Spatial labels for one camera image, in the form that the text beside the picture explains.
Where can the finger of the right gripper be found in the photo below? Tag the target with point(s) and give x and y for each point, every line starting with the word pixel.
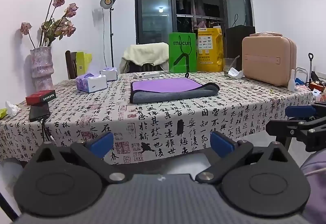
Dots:
pixel 300 111

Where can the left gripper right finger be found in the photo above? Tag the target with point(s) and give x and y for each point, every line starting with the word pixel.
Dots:
pixel 232 155

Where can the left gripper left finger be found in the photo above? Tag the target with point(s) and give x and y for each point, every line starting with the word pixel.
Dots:
pixel 90 154

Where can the purple and grey towel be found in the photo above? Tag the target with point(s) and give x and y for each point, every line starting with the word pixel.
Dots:
pixel 169 89

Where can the white small bottle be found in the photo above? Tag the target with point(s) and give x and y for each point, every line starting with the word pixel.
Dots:
pixel 292 84

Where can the pink hard case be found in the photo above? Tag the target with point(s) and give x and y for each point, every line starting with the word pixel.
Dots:
pixel 269 57

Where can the black smartphone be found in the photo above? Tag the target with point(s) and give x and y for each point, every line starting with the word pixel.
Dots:
pixel 39 111

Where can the near purple tissue pack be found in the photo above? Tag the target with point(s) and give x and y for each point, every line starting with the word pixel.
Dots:
pixel 91 83

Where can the purple tissue pack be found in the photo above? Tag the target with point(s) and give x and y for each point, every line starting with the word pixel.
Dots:
pixel 91 83
pixel 111 73

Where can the calligraphy print tablecloth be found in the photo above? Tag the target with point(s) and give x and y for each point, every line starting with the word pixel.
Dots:
pixel 146 132

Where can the red and black box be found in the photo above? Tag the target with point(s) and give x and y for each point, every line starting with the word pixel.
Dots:
pixel 40 97

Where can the white crumpled paper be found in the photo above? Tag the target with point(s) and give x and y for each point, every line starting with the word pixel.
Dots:
pixel 235 74

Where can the far purple tissue pack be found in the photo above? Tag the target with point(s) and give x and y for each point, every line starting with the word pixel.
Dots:
pixel 111 73

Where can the clear drinking glass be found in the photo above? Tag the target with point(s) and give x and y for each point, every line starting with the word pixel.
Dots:
pixel 228 63

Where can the white flat product box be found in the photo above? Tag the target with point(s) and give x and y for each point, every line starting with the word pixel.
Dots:
pixel 145 75

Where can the crumpled white tissue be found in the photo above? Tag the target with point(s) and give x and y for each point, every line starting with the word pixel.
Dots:
pixel 12 109

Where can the lime green carton box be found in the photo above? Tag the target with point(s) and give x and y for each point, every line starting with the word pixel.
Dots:
pixel 82 62

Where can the chair with cream cloth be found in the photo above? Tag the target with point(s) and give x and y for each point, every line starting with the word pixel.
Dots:
pixel 134 68

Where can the dark wooden chair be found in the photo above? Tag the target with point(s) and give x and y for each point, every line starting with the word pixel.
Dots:
pixel 71 64

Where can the pink speckled ceramic vase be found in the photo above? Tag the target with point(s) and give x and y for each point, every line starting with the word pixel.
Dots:
pixel 42 68

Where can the black paper bag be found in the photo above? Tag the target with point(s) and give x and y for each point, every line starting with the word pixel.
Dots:
pixel 234 38

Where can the yellow printed paper bag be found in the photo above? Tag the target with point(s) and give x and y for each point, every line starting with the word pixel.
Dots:
pixel 210 51

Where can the green mucun paper bag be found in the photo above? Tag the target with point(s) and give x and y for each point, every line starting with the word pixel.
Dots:
pixel 182 52

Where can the cream cloth on chair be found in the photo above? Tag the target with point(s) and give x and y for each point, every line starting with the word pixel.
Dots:
pixel 155 54

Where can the dried pink roses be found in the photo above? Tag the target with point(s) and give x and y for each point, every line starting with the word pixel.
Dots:
pixel 52 29

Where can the studio light on stand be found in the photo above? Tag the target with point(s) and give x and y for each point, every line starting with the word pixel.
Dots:
pixel 107 5

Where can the dark framed balcony door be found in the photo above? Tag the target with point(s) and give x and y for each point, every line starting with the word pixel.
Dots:
pixel 156 19

